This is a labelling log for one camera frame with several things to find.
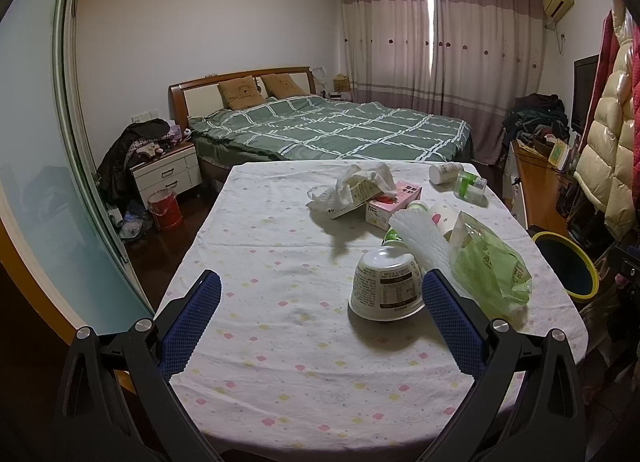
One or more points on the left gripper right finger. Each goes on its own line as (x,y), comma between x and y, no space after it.
(525,402)

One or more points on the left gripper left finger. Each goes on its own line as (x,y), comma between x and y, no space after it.
(115,402)

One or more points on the green plastic snack bag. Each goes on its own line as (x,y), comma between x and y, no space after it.
(493,273)

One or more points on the white foam wrap sheet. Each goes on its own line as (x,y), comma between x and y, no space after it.
(423,239)

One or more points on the white yogurt cup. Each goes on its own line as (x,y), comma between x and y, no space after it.
(387,285)

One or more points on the white paper cup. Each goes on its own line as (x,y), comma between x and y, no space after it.
(445,216)

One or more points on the coconut water bottle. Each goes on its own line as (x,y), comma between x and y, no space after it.
(391,236)

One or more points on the green clear jar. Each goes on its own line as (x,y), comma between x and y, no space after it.
(470,188)

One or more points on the pink strawberry milk carton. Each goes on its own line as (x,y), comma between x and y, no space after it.
(380,209)

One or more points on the white plastic bottle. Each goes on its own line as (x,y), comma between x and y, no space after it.
(443,173)

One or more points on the beige medicine box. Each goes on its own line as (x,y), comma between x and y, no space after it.
(351,196)

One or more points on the yellow rimmed trash bin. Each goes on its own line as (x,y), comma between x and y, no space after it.
(570,263)

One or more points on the red bucket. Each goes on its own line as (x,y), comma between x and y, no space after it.
(164,207)

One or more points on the floral white tablecloth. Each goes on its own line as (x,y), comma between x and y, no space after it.
(284,369)

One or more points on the wooden low cabinet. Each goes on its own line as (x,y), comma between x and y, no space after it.
(536,188)

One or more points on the sliding glass door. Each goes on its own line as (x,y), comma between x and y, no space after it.
(44,210)

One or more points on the white nightstand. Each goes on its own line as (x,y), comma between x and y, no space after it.
(178,170)

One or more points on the cream puffer jacket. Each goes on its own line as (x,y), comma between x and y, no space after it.
(618,207)

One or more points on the dark clothes pile on nightstand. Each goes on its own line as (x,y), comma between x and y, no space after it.
(139,143)

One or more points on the clothes pile by curtain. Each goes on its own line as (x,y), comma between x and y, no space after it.
(534,115)

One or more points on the wooden headboard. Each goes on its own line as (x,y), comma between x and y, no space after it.
(200,97)

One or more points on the left brown pillow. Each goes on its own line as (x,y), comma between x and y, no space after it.
(240,93)

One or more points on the brown pillow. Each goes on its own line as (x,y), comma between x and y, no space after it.
(281,86)
(240,93)

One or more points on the green plaid bed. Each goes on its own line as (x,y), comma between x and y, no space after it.
(310,127)

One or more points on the black television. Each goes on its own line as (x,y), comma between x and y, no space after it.
(585,71)

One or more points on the right brown pillow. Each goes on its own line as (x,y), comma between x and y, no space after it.
(281,86)

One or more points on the pink striped curtains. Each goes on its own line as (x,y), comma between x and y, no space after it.
(463,59)

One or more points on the wicker basket on bedside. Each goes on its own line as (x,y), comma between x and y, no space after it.
(341,83)

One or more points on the red puffer jacket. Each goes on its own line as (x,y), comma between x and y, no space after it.
(611,111)

